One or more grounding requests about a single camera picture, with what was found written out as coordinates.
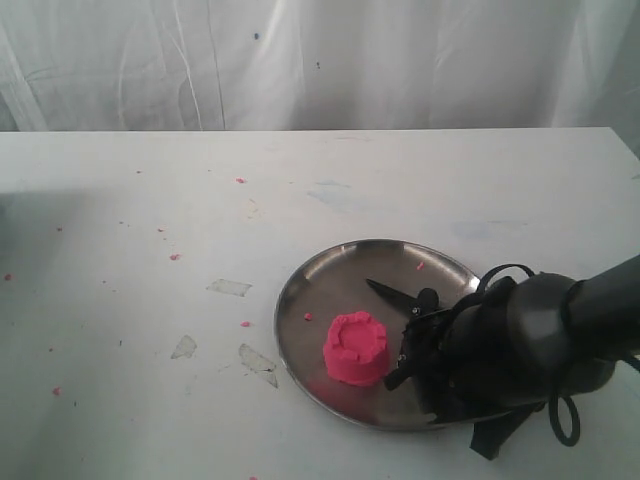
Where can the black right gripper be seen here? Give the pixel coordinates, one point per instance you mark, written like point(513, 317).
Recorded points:
point(508, 345)

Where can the black knife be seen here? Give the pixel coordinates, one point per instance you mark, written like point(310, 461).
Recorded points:
point(399, 301)

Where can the pink clay piece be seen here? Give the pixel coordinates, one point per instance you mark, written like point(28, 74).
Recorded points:
point(356, 349)

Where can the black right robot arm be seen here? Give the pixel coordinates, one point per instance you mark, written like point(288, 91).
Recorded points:
point(606, 306)

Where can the round steel plate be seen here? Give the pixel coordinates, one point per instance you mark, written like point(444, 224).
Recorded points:
point(334, 282)

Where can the clear tape piece near plate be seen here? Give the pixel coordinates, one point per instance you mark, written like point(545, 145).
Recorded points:
point(258, 364)

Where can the clear tape piece upper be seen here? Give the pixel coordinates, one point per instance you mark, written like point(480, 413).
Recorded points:
point(229, 287)

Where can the white backdrop curtain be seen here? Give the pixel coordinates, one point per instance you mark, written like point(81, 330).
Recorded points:
point(267, 65)

